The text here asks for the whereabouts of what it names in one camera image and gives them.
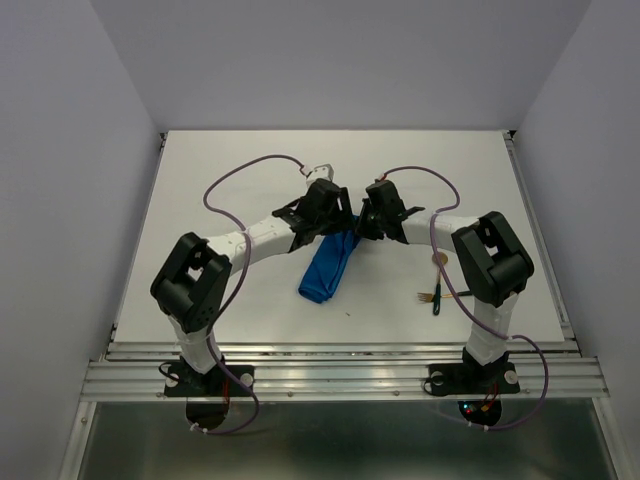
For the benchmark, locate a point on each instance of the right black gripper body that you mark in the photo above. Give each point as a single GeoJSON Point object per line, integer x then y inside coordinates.
{"type": "Point", "coordinates": [382, 217]}

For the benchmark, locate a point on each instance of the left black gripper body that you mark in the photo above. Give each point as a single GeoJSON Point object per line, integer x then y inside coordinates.
{"type": "Point", "coordinates": [336, 220]}

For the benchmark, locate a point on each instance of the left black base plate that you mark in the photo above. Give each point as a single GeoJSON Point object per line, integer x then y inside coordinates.
{"type": "Point", "coordinates": [210, 382]}

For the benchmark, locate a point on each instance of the gold fork green handle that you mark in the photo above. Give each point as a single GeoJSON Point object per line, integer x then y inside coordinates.
{"type": "Point", "coordinates": [427, 297]}

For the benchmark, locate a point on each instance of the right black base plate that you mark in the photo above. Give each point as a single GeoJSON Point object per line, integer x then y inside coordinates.
{"type": "Point", "coordinates": [446, 379]}

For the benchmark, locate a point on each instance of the gold spoon green handle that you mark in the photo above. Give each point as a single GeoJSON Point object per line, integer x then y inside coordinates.
{"type": "Point", "coordinates": [438, 288]}

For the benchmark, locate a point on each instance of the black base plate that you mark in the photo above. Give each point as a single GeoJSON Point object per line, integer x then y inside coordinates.
{"type": "Point", "coordinates": [446, 379]}
{"type": "Point", "coordinates": [210, 382]}

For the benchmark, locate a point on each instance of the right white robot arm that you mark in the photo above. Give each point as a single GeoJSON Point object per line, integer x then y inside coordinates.
{"type": "Point", "coordinates": [495, 266]}

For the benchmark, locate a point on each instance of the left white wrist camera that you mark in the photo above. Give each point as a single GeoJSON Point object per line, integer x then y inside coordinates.
{"type": "Point", "coordinates": [324, 171]}

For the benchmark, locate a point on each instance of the blue cloth napkin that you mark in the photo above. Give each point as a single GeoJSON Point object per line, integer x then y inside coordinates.
{"type": "Point", "coordinates": [327, 267]}

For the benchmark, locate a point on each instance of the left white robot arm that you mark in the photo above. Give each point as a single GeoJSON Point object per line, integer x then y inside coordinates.
{"type": "Point", "coordinates": [190, 286]}

